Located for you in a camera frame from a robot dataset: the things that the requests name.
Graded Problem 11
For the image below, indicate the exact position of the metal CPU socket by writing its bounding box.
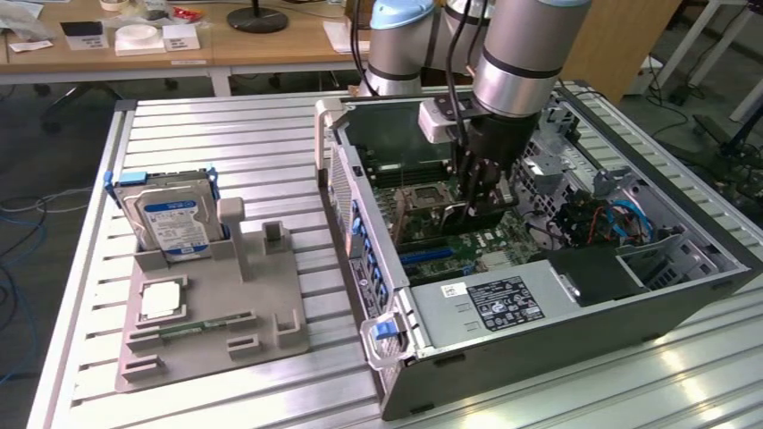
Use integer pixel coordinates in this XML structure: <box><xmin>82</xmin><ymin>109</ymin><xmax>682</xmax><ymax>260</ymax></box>
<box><xmin>404</xmin><ymin>184</ymin><xmax>460</xmax><ymax>210</ymax></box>

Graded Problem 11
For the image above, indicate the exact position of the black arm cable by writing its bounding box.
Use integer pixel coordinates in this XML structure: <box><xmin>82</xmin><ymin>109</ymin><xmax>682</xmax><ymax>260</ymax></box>
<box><xmin>442</xmin><ymin>0</ymin><xmax>485</xmax><ymax>151</ymax></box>

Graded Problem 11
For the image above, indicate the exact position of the dark grey open PC case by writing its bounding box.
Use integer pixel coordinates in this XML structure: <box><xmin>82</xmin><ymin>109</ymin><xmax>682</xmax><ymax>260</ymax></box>
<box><xmin>313</xmin><ymin>87</ymin><xmax>753</xmax><ymax>422</ymax></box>

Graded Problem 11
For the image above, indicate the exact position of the black plastic shroud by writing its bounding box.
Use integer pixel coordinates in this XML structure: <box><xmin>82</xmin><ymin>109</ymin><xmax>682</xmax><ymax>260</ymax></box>
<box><xmin>532</xmin><ymin>244</ymin><xmax>650</xmax><ymax>308</ymax></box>

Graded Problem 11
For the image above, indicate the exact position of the grey power supply unit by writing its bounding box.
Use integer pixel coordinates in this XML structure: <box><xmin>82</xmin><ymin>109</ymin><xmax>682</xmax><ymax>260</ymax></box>
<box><xmin>409</xmin><ymin>260</ymin><xmax>582</xmax><ymax>349</ymax></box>

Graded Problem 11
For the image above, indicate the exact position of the black round lamp base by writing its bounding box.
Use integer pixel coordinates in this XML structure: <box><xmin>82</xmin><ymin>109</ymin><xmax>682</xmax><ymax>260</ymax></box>
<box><xmin>225</xmin><ymin>0</ymin><xmax>289</xmax><ymax>34</ymax></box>

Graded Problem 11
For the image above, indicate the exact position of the metal disk bay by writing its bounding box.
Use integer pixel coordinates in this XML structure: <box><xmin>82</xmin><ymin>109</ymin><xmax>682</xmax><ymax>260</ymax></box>
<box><xmin>612</xmin><ymin>225</ymin><xmax>737</xmax><ymax>291</ymax></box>

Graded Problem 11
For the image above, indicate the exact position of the white box with black top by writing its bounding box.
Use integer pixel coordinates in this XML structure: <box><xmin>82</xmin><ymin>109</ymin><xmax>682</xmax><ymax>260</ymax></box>
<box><xmin>58</xmin><ymin>20</ymin><xmax>110</xmax><ymax>51</ymax></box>

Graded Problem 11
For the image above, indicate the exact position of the green Dell motherboard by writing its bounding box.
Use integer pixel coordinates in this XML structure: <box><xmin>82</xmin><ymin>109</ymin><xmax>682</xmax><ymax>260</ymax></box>
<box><xmin>356</xmin><ymin>147</ymin><xmax>554</xmax><ymax>287</ymax></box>

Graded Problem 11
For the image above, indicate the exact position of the white paper card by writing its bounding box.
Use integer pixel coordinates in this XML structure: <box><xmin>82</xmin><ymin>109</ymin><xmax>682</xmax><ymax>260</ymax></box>
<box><xmin>6</xmin><ymin>39</ymin><xmax>54</xmax><ymax>54</ymax></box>

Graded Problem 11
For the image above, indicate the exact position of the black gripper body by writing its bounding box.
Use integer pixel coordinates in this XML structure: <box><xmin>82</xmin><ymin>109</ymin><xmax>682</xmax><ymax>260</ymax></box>
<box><xmin>454</xmin><ymin>111</ymin><xmax>541</xmax><ymax>174</ymax></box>

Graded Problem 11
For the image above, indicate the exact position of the blue SATA wire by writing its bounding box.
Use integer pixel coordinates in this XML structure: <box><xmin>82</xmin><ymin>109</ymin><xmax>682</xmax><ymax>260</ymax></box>
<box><xmin>606</xmin><ymin>198</ymin><xmax>656</xmax><ymax>245</ymax></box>

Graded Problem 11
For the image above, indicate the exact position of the white box with tape roll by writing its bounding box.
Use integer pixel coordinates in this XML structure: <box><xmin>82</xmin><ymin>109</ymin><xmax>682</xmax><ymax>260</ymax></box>
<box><xmin>113</xmin><ymin>23</ymin><xmax>166</xmax><ymax>57</ymax></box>

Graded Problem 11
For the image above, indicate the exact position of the hard disk in blue caddy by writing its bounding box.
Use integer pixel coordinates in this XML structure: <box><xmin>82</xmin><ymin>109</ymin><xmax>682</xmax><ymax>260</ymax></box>
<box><xmin>101</xmin><ymin>165</ymin><xmax>220</xmax><ymax>265</ymax></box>

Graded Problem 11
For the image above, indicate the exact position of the silver CPU chip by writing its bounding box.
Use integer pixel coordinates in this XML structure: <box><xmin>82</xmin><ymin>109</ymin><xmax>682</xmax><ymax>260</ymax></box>
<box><xmin>137</xmin><ymin>281</ymin><xmax>185</xmax><ymax>322</ymax></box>

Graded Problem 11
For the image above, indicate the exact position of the wooden cabinet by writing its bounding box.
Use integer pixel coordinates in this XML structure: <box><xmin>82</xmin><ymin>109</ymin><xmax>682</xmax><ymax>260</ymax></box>
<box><xmin>558</xmin><ymin>0</ymin><xmax>684</xmax><ymax>103</ymax></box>

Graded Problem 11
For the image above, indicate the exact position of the black Nvidia graphics card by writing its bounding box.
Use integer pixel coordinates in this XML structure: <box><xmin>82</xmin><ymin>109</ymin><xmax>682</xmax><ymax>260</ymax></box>
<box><xmin>396</xmin><ymin>185</ymin><xmax>509</xmax><ymax>239</ymax></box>

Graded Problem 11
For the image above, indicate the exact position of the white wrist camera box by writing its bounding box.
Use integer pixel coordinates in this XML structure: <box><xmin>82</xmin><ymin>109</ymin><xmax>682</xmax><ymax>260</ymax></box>
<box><xmin>416</xmin><ymin>99</ymin><xmax>464</xmax><ymax>146</ymax></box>

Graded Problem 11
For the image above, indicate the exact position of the plain white labelled box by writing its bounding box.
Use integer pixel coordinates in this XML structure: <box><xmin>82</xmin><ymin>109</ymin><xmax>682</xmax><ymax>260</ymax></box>
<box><xmin>161</xmin><ymin>23</ymin><xmax>205</xmax><ymax>53</ymax></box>

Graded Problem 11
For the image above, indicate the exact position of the long wooden desk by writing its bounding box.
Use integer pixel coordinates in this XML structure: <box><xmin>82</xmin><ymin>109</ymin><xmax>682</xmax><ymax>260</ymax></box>
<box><xmin>0</xmin><ymin>0</ymin><xmax>537</xmax><ymax>87</ymax></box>

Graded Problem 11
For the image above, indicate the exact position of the white table frame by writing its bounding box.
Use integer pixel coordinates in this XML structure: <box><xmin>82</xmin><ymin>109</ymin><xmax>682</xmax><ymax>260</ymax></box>
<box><xmin>652</xmin><ymin>0</ymin><xmax>763</xmax><ymax>122</ymax></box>

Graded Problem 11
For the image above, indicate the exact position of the silver chipset heatsink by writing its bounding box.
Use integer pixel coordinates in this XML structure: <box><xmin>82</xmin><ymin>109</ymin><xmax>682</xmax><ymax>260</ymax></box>
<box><xmin>478</xmin><ymin>252</ymin><xmax>516</xmax><ymax>270</ymax></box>

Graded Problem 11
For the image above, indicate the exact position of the green RAM stick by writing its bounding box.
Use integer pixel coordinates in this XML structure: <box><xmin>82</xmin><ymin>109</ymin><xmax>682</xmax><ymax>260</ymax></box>
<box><xmin>154</xmin><ymin>312</ymin><xmax>252</xmax><ymax>341</ymax></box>

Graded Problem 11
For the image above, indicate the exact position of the black metal stand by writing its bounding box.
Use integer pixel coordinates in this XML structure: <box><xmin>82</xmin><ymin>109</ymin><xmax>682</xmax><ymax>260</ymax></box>
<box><xmin>692</xmin><ymin>111</ymin><xmax>763</xmax><ymax>203</ymax></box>

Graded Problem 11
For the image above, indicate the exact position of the black power cable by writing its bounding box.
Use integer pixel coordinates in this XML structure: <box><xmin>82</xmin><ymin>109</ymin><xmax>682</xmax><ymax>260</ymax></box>
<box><xmin>554</xmin><ymin>76</ymin><xmax>600</xmax><ymax>97</ymax></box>

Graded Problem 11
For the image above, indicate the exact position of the grey plastic parts rack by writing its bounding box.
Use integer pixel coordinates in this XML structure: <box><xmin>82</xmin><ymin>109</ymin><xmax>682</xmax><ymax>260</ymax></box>
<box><xmin>111</xmin><ymin>196</ymin><xmax>312</xmax><ymax>395</ymax></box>

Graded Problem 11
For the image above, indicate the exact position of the blue expansion slot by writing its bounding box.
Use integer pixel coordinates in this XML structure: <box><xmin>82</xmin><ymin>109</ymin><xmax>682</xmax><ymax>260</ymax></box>
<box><xmin>404</xmin><ymin>248</ymin><xmax>450</xmax><ymax>266</ymax></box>

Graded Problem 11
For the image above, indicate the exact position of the perforated metal drive cage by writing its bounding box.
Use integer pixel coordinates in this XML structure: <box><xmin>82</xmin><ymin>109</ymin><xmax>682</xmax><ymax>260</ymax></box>
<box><xmin>516</xmin><ymin>105</ymin><xmax>600</xmax><ymax>215</ymax></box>

